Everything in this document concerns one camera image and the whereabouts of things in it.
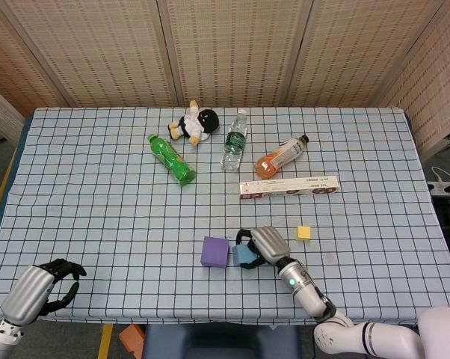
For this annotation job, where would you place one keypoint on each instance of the green plastic bottle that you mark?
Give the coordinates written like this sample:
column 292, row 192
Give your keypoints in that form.
column 170, row 161

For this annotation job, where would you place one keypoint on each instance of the bamboo folding screen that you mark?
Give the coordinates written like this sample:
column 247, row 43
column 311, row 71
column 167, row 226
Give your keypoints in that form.
column 116, row 56

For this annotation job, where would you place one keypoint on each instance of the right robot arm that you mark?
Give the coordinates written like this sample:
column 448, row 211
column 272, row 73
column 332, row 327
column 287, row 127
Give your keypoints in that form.
column 303, row 288

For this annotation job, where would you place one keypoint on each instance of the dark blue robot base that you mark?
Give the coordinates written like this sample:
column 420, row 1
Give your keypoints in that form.
column 221, row 342

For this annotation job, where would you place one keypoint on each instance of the white red baking paper box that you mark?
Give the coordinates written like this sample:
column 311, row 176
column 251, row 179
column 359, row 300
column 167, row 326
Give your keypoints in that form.
column 285, row 187

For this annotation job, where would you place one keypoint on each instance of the blue checkered tablecloth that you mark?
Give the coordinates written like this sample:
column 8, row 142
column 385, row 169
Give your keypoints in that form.
column 98, row 224

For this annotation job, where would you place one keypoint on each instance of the white woven screen panel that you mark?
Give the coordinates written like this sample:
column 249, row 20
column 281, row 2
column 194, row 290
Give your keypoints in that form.
column 0, row 112

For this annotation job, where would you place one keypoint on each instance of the large purple foam cube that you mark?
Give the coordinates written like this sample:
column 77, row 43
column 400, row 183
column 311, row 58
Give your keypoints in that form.
column 214, row 252

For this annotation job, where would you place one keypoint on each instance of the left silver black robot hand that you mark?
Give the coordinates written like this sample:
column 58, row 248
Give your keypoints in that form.
column 27, row 291

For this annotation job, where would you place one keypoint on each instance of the small yellow foam cube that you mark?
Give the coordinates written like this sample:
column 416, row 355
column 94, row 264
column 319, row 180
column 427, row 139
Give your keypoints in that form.
column 304, row 233

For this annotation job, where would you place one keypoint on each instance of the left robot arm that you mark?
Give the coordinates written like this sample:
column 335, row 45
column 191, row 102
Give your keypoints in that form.
column 0, row 336

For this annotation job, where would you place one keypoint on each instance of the orange box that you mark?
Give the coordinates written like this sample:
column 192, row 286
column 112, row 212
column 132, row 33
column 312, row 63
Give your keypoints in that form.
column 132, row 338

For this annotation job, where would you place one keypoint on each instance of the light blue foam cube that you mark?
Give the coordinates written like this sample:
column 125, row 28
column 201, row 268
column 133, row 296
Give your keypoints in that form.
column 241, row 256

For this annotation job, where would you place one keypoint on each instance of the white power strip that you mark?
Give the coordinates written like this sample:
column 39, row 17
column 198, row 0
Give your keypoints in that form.
column 443, row 188

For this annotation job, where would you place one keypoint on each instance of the orange drink bottle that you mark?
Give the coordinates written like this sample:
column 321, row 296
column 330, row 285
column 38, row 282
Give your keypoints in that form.
column 273, row 162

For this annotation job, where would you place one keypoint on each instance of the clear water bottle green label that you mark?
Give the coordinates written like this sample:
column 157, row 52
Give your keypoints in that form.
column 234, row 146

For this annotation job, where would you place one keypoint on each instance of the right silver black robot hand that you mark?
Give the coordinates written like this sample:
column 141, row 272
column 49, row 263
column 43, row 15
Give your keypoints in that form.
column 270, row 243

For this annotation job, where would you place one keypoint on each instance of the black white plush penguin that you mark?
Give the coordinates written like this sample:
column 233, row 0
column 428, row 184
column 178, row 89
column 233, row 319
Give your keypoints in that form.
column 195, row 123

